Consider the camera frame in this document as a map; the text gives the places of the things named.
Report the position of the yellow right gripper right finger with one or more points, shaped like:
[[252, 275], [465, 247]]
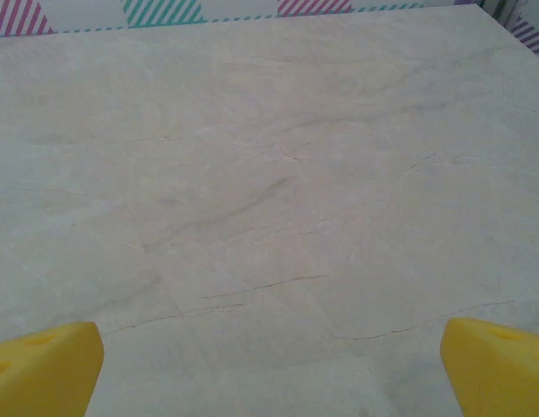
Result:
[[500, 373]]

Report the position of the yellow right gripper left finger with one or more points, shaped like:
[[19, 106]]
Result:
[[43, 373]]

